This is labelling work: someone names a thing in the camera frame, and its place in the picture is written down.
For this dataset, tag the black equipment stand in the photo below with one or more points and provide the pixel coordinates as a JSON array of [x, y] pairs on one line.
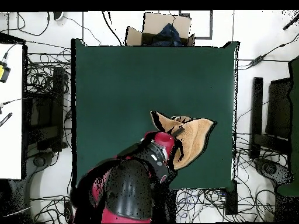
[[57, 93]]

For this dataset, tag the brown cardboard box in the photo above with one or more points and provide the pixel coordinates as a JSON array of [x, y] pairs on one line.
[[156, 23]]

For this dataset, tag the yellow and black device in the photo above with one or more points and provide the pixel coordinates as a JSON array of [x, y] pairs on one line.
[[3, 72]]

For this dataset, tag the black upright bar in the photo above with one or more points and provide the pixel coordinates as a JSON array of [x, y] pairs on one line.
[[257, 105]]

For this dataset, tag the black power adapter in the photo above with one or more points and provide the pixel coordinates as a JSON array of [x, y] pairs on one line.
[[257, 60]]

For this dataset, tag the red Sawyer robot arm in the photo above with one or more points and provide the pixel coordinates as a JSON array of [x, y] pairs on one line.
[[128, 186]]

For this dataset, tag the black rectangular box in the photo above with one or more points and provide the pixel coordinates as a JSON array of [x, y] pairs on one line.
[[231, 198]]

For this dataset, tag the grey pedestal leg foot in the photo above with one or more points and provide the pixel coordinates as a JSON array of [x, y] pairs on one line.
[[39, 161], [268, 168]]

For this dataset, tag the black ruler strip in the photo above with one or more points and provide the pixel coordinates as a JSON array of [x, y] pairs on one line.
[[5, 119]]

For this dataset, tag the dark green fabric cover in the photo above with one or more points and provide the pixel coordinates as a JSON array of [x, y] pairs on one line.
[[294, 116]]

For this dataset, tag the dark blue garment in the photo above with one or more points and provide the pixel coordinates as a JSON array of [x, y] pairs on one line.
[[168, 35]]

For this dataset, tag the white desk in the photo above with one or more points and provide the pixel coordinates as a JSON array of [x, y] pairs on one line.
[[10, 140]]

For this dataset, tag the dark green table cloth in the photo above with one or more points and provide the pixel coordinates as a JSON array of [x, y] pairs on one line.
[[116, 81]]

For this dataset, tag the small black round device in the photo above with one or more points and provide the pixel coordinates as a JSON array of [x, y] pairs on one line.
[[58, 15]]

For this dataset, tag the tan terry towel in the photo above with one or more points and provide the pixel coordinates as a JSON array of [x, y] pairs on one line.
[[193, 140]]

